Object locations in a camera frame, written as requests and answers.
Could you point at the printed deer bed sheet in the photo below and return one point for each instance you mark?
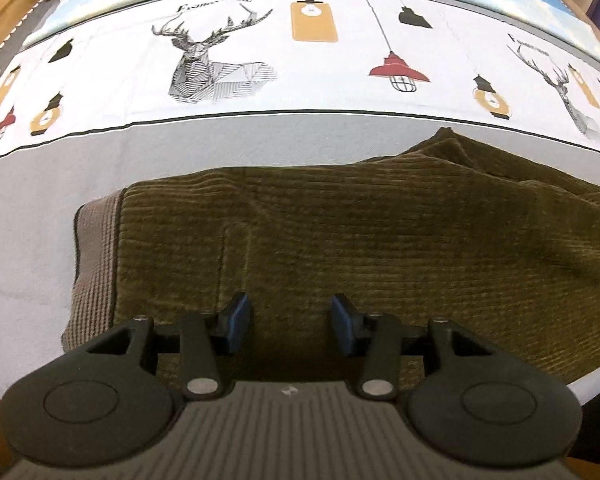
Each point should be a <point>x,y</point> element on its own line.
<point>175,86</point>

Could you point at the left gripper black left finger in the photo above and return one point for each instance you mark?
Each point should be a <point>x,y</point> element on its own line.
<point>207,345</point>

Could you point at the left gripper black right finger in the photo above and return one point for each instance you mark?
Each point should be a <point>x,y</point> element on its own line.
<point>375,345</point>

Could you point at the olive corduroy pants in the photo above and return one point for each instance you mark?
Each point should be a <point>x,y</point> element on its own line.
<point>506,247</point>

